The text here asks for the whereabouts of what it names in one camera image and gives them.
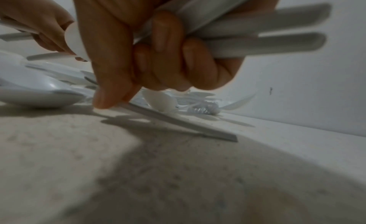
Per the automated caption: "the person's right hand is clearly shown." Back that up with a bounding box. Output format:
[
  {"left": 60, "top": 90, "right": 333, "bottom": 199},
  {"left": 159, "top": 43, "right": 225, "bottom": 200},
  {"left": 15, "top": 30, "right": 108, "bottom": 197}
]
[{"left": 70, "top": 0, "right": 281, "bottom": 110}]

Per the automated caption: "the person's left hand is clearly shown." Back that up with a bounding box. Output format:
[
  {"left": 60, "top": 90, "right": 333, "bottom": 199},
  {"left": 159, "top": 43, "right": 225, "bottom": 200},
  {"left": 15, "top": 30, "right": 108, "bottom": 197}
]
[{"left": 0, "top": 0, "right": 89, "bottom": 62}]

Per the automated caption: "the white plastic cutlery handle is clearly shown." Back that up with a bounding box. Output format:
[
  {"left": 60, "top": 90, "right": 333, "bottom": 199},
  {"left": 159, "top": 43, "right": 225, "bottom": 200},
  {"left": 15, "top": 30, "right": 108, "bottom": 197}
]
[
  {"left": 26, "top": 52, "right": 78, "bottom": 61},
  {"left": 134, "top": 0, "right": 259, "bottom": 42},
  {"left": 0, "top": 32, "right": 35, "bottom": 42},
  {"left": 177, "top": 3, "right": 332, "bottom": 38},
  {"left": 205, "top": 32, "right": 327, "bottom": 60}
]

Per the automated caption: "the white plastic spoon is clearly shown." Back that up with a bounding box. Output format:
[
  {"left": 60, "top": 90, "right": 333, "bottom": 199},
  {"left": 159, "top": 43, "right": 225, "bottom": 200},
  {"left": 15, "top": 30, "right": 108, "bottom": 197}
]
[{"left": 64, "top": 21, "right": 93, "bottom": 61}]

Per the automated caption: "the white plastic knife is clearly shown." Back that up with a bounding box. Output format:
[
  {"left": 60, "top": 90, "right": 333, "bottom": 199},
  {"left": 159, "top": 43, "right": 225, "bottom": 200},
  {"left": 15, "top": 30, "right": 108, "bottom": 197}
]
[{"left": 118, "top": 102, "right": 238, "bottom": 143}]

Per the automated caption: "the pile of white plastic cutlery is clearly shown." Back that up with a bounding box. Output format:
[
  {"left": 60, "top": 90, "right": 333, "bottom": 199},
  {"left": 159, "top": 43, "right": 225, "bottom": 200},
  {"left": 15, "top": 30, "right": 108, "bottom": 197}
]
[{"left": 0, "top": 50, "right": 258, "bottom": 116}]

